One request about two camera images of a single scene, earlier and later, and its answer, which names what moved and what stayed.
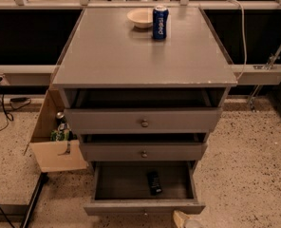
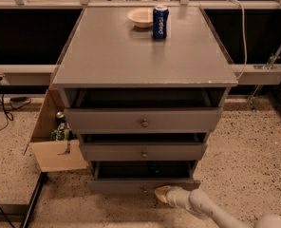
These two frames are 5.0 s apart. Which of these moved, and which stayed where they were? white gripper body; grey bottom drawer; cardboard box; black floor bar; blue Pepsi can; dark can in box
Moved: grey bottom drawer; white gripper body
Stayed: dark can in box; blue Pepsi can; cardboard box; black floor bar
